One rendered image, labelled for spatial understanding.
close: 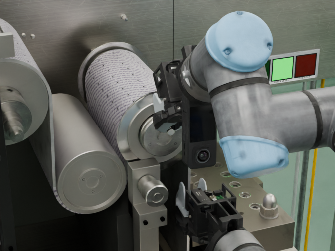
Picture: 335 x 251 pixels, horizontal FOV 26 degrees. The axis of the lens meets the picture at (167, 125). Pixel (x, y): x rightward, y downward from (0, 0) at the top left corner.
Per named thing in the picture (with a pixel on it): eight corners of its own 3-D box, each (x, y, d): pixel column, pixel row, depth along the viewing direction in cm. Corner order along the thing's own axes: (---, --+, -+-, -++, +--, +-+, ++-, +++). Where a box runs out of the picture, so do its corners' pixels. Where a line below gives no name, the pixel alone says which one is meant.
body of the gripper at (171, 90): (195, 68, 113) (221, 40, 102) (208, 121, 111) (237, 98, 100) (149, 75, 111) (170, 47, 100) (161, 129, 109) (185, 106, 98)
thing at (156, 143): (139, 158, 120) (144, 116, 117) (136, 153, 122) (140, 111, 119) (181, 156, 123) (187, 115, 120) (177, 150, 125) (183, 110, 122)
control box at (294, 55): (220, 92, 162) (221, 63, 159) (219, 91, 163) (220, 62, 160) (317, 77, 170) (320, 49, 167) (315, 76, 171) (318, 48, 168)
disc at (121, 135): (118, 178, 123) (115, 97, 116) (117, 176, 123) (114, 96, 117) (199, 163, 128) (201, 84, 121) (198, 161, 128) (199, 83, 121)
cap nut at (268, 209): (264, 220, 137) (265, 200, 135) (255, 211, 140) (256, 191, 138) (281, 217, 138) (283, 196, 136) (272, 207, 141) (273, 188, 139)
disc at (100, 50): (80, 117, 144) (76, 47, 138) (79, 116, 145) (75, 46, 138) (150, 106, 149) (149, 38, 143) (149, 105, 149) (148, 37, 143)
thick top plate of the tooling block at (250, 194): (217, 265, 135) (218, 238, 132) (145, 167, 168) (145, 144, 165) (292, 247, 140) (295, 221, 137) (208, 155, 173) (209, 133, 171)
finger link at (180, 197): (181, 168, 132) (202, 192, 124) (181, 196, 135) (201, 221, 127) (165, 171, 131) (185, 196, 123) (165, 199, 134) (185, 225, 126)
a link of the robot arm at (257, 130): (327, 157, 86) (304, 69, 88) (241, 172, 83) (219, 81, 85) (299, 170, 93) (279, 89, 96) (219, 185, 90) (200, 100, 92)
